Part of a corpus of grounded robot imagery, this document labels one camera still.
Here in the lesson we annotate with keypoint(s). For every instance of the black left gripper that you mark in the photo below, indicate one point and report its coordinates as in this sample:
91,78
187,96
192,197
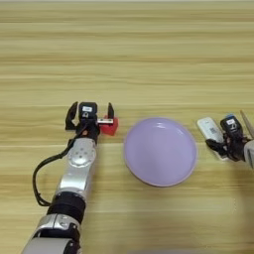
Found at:
88,130

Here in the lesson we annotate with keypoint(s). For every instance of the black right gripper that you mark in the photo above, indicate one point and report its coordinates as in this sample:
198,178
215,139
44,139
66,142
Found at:
235,147

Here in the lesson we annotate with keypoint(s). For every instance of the red cube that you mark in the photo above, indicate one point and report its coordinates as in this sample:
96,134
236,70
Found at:
110,129

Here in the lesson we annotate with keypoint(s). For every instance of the purple round plate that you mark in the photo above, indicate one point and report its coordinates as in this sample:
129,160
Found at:
160,152

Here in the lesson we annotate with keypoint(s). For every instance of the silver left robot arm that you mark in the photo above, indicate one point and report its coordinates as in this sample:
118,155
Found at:
77,168

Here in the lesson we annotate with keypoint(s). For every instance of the left gripper's labelled black box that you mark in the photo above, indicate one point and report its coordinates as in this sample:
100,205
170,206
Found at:
87,110

